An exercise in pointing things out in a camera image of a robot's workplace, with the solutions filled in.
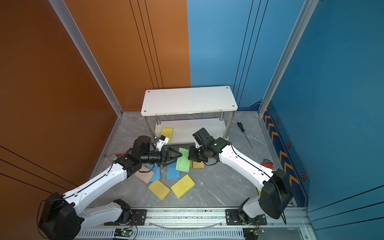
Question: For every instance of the green circuit board left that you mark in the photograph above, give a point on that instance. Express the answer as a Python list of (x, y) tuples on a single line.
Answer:
[(123, 233)]

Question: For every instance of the large yellow textured sponge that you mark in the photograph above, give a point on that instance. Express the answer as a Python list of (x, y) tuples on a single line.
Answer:
[(182, 186)]

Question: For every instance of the red handled small tool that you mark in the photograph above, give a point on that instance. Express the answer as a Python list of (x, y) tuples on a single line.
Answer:
[(114, 156)]

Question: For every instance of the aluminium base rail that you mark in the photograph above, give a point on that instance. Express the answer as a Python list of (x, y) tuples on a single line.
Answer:
[(209, 223)]

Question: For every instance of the pale yellow orange sponge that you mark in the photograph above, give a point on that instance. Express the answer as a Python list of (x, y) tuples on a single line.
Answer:
[(199, 165)]

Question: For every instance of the pink beige sponge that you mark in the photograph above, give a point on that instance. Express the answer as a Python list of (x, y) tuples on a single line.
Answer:
[(144, 174)]

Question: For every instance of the dark yellow sponge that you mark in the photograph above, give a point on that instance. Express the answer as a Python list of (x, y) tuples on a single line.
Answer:
[(159, 189)]

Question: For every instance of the green circuit board right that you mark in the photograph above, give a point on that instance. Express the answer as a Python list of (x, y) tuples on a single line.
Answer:
[(256, 232)]

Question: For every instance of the white two-tier shelf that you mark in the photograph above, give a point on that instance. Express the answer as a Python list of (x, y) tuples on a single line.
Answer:
[(189, 101)]

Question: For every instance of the aluminium corner post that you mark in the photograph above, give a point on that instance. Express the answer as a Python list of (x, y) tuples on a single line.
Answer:
[(76, 36), (295, 36)]

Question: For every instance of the black yellow screwdriver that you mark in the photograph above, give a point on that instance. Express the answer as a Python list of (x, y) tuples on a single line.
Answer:
[(241, 127)]

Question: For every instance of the yellow green textured sponge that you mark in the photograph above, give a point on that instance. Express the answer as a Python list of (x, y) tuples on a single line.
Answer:
[(168, 133)]

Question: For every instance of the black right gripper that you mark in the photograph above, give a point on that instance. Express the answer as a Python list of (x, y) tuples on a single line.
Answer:
[(194, 153)]

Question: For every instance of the blue textured sponge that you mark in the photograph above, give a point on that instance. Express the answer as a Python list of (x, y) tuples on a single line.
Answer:
[(172, 173)]

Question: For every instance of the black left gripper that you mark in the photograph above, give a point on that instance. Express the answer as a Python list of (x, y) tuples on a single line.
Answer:
[(163, 156)]

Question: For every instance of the red pipe wrench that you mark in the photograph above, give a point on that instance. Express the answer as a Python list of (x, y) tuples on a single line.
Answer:
[(268, 164)]

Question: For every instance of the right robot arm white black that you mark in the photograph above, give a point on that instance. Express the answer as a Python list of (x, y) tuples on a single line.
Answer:
[(274, 186)]

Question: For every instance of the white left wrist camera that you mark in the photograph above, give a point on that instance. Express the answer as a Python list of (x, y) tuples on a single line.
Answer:
[(160, 142)]

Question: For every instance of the light blue sponge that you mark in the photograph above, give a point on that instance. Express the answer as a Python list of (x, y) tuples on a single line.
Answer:
[(157, 173)]

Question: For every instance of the aluminium corner post right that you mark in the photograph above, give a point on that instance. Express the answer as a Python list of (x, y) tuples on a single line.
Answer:
[(295, 36)]

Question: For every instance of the aluminium corner post left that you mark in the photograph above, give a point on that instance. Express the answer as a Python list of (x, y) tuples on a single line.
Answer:
[(76, 36)]

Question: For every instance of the green circuit board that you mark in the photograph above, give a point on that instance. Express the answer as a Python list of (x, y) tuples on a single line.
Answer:
[(256, 232), (123, 233)]

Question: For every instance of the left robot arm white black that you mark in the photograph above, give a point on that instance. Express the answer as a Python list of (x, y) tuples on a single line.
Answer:
[(63, 217)]

